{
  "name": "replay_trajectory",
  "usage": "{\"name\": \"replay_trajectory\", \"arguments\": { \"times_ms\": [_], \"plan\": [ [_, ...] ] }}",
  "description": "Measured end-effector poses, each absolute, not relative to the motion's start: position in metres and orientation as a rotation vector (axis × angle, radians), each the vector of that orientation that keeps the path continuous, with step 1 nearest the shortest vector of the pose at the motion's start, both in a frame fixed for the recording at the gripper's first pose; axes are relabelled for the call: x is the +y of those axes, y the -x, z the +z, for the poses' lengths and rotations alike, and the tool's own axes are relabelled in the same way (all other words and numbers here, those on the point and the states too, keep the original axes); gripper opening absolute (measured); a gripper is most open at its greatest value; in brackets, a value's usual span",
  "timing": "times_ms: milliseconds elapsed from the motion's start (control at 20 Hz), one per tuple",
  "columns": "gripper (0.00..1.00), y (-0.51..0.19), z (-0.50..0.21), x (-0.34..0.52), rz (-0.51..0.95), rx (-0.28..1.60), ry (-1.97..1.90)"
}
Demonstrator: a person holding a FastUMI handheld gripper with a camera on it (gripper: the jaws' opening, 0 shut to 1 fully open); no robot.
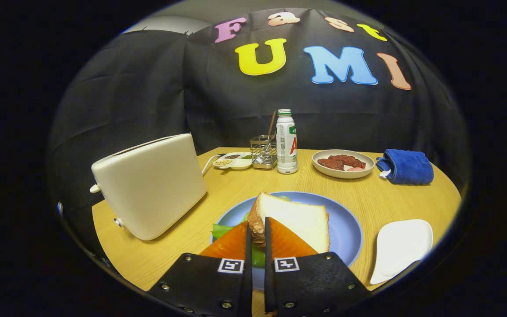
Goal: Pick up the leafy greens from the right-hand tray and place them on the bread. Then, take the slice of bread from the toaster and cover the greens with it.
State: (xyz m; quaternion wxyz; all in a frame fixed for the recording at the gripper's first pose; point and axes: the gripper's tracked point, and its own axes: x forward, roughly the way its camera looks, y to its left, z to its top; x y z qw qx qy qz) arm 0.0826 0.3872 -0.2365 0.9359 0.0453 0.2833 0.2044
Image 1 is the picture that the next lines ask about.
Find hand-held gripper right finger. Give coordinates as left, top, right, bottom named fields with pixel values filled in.
left=264, top=217, right=371, bottom=317

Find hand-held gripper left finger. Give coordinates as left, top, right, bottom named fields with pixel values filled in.
left=147, top=221, right=253, bottom=317

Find green lettuce leaf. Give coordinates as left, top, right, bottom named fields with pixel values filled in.
left=212, top=195, right=291, bottom=268

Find toasted bread slice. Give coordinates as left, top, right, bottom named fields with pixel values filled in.
left=247, top=192, right=330, bottom=254

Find blue plate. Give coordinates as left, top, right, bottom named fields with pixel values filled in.
left=211, top=191, right=363, bottom=291

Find white square dish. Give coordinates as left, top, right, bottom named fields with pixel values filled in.
left=370, top=219, right=434, bottom=285

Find white toaster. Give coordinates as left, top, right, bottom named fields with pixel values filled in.
left=89, top=133, right=207, bottom=241

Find beige round plate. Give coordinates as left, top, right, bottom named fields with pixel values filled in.
left=312, top=150, right=375, bottom=179

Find brown meat slice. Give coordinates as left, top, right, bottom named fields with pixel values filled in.
left=328, top=155, right=366, bottom=169
left=318, top=158, right=345, bottom=171

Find white divided condiment dish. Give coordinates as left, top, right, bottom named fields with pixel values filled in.
left=213, top=152, right=253, bottom=170

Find white bottle with green cap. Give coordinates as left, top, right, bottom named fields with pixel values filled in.
left=276, top=109, right=298, bottom=174

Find blue towel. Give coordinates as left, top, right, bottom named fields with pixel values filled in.
left=376, top=149, right=434, bottom=185

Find black backdrop cloth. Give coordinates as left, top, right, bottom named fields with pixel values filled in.
left=49, top=8, right=470, bottom=229

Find white toaster power cable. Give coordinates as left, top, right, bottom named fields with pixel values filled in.
left=201, top=154, right=223, bottom=176

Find metal wire utensil holder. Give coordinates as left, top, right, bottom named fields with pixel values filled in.
left=250, top=135, right=277, bottom=170

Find wooden utensil handle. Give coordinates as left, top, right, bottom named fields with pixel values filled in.
left=266, top=111, right=277, bottom=150

